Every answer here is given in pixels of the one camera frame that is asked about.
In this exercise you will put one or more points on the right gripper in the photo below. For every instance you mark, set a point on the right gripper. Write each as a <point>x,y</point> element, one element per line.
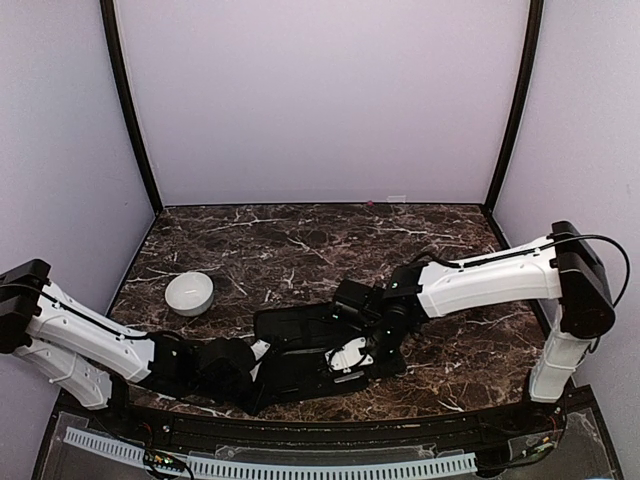
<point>395,365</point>

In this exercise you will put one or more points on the black zippered tool case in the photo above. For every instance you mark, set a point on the black zippered tool case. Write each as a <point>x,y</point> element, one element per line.
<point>295,368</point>

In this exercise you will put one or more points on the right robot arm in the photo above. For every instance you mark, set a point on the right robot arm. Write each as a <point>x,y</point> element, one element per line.
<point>560,266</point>

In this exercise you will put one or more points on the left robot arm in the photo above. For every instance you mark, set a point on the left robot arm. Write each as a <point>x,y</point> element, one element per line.
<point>94,358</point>

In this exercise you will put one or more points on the white ceramic bowl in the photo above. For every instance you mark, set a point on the white ceramic bowl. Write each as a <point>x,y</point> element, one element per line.
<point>190,294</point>

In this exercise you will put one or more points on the white slotted cable duct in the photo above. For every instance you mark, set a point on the white slotted cable duct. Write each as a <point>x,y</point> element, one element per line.
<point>201,466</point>

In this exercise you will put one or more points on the black front rail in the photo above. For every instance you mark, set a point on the black front rail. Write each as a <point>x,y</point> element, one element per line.
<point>471,431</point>

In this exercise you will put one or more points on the right black frame post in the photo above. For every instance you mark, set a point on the right black frame post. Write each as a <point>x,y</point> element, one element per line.
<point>520,94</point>

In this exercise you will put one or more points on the black frame post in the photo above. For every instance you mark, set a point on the black frame post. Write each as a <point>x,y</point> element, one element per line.
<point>520,94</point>
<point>121,80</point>

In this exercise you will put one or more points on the left black frame post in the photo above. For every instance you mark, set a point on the left black frame post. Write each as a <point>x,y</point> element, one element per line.
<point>121,80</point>

